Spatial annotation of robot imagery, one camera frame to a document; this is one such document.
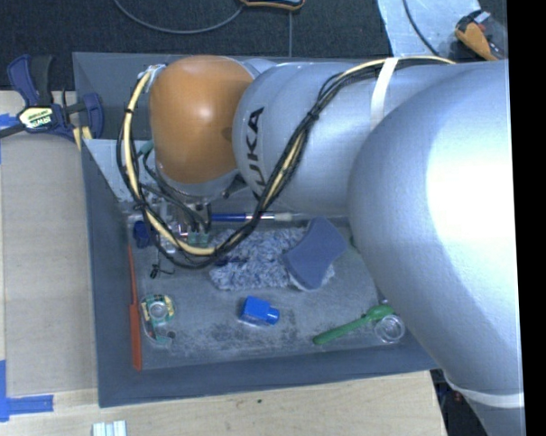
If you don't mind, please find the dark blue small object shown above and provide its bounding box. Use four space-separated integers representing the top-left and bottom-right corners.
132 219 154 250

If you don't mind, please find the blue pen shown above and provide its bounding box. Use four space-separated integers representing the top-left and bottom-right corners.
208 209 309 227

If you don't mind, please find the blue and white cloth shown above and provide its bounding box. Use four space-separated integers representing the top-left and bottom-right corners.
206 225 337 294

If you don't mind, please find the clear packet with yellow-green print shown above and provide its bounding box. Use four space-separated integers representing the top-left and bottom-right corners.
139 292 179 348

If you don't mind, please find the red-brown flat block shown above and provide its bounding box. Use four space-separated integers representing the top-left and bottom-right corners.
125 243 144 373

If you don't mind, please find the blue toy block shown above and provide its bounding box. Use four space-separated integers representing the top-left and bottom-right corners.
236 294 282 329

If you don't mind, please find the grey metal bin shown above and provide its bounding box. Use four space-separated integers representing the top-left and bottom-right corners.
70 36 440 410

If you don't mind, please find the pale wood flat board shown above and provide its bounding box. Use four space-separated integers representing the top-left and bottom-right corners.
0 129 99 398

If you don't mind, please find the blue sponge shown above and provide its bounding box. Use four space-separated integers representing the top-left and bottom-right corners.
280 216 351 293

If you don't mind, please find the green plastic spoon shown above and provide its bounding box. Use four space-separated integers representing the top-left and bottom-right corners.
310 303 398 347

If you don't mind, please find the clear glass cup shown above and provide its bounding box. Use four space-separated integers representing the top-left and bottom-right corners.
373 313 407 346

